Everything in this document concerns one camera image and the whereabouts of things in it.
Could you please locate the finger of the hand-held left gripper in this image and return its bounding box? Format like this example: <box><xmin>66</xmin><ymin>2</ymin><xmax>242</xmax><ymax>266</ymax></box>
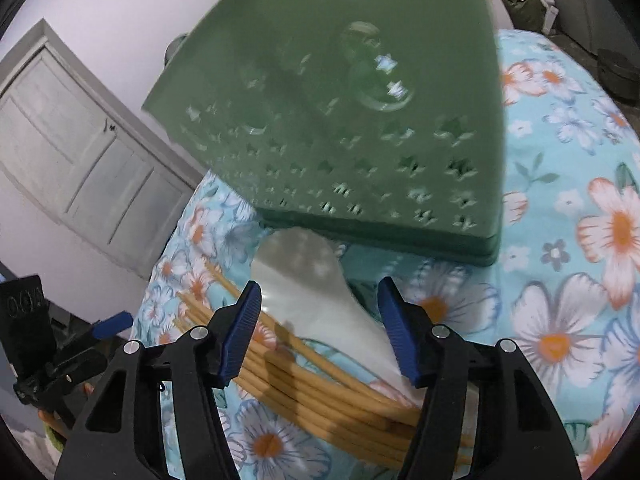
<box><xmin>60</xmin><ymin>311</ymin><xmax>134</xmax><ymax>361</ymax></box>

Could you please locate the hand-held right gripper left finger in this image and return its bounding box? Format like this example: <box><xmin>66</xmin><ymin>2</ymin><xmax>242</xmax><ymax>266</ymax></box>
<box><xmin>54</xmin><ymin>280</ymin><xmax>263</xmax><ymax>480</ymax></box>

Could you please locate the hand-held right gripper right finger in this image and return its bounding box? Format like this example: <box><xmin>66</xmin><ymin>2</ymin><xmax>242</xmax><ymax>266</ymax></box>
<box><xmin>377</xmin><ymin>276</ymin><xmax>583</xmax><ymax>480</ymax></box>

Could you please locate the bundle of yellow chopsticks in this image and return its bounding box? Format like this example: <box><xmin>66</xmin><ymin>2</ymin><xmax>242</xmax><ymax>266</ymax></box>
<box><xmin>175</xmin><ymin>260</ymin><xmax>476</xmax><ymax>467</ymax></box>

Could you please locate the green perforated plastic basket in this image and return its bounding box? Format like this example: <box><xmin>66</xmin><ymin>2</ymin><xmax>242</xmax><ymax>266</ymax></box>
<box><xmin>141</xmin><ymin>0</ymin><xmax>502</xmax><ymax>267</ymax></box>

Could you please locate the white panelled door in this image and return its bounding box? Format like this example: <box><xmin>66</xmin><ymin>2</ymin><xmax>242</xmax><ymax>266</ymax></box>
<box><xmin>0</xmin><ymin>19</ymin><xmax>202</xmax><ymax>291</ymax></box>

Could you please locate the blue floral cloth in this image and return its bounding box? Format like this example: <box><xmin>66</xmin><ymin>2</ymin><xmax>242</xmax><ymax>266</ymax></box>
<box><xmin>129</xmin><ymin>27</ymin><xmax>640</xmax><ymax>480</ymax></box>

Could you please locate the dark round object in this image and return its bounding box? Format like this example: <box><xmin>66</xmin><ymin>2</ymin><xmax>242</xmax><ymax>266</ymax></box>
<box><xmin>164</xmin><ymin>34</ymin><xmax>189</xmax><ymax>69</ymax></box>

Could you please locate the dark green bag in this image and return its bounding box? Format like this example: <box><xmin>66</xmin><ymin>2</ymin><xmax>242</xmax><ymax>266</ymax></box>
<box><xmin>501</xmin><ymin>0</ymin><xmax>547</xmax><ymax>35</ymax></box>

